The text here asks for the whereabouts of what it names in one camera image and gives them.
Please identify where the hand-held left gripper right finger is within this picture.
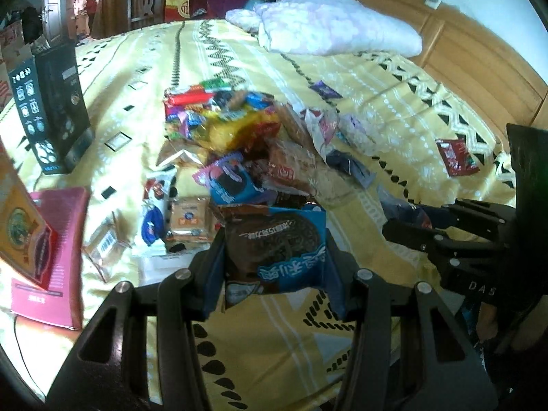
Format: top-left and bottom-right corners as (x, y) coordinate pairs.
(322, 232), (500, 411)

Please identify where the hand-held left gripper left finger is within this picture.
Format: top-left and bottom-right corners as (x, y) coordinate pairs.
(45, 229), (227, 411)

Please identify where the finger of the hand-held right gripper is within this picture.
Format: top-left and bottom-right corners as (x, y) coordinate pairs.
(382, 220), (450, 258)
(417, 199), (512, 229)

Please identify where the dark blue snack packet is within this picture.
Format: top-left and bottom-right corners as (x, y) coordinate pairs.
(379, 188), (434, 232)

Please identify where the blue chocolate cookie packet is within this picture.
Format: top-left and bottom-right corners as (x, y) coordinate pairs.
(210, 203), (328, 309)

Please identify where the pile of snack packets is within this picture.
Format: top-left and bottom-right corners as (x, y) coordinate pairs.
(163, 79), (377, 208)

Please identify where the flat white packet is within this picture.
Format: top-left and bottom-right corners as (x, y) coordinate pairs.
(137, 252), (202, 285)

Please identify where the dark red sauce packet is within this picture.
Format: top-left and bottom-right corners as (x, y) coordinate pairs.
(436, 137), (479, 176)

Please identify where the orange biscuit packet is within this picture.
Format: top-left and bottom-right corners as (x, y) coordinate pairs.
(167, 197), (219, 241)

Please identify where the blue white snack packet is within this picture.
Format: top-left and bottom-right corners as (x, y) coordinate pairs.
(141, 169), (178, 249)

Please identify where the clear barcode snack packet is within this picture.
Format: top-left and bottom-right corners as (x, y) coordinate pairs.
(81, 218), (131, 282)

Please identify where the yellow patterned bedsheet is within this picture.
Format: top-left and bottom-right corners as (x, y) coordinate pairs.
(0, 19), (519, 411)

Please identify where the pink box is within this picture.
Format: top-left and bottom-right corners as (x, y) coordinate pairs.
(9, 186), (90, 330)

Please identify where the wooden headboard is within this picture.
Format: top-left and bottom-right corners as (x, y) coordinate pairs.
(355, 0), (548, 129)

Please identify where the small purple packet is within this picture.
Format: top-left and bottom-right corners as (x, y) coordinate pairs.
(310, 80), (343, 100)

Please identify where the orange patterned box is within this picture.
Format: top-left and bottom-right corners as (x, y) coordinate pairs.
(0, 137), (58, 292)

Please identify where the floral pillow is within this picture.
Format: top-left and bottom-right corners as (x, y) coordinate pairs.
(225, 0), (424, 56)

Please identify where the black box with icons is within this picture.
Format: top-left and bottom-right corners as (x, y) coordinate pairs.
(9, 40), (95, 176)

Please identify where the red gift box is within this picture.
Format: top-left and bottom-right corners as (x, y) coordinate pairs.
(165, 0), (193, 22)

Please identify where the dark wooden chair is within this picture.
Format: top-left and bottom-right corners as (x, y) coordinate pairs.
(126, 0), (165, 30)

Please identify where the grey door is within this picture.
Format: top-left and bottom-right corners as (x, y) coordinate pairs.
(40, 0), (75, 48)

